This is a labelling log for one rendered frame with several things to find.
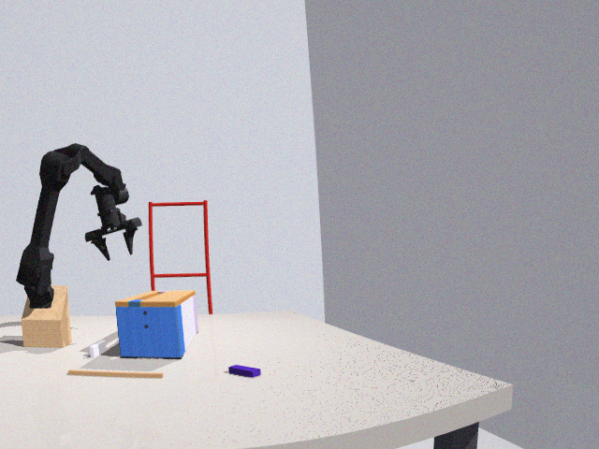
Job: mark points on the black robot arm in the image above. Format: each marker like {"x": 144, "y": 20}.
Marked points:
{"x": 55, "y": 169}

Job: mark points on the tan wooden stick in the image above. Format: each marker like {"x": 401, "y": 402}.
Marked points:
{"x": 116, "y": 374}

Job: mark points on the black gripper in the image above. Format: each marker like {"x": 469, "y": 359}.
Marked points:
{"x": 109, "y": 219}

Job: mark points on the small purple block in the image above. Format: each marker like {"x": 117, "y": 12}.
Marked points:
{"x": 245, "y": 371}

